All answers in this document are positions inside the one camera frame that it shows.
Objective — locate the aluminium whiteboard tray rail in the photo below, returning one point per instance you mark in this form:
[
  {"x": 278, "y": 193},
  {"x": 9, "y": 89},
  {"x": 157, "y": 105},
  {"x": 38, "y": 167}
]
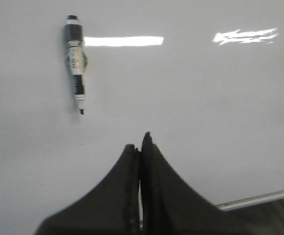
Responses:
[{"x": 252, "y": 201}]

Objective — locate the black and white marker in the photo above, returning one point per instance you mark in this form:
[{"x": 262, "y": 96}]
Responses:
[{"x": 76, "y": 58}]

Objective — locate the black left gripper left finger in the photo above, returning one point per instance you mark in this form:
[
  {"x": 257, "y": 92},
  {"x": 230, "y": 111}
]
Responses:
[{"x": 111, "y": 208}]

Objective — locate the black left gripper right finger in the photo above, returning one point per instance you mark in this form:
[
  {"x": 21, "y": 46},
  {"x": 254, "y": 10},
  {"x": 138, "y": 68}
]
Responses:
[{"x": 172, "y": 207}]

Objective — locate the white whiteboard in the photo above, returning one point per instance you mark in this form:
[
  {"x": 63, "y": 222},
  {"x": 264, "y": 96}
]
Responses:
[{"x": 204, "y": 77}]

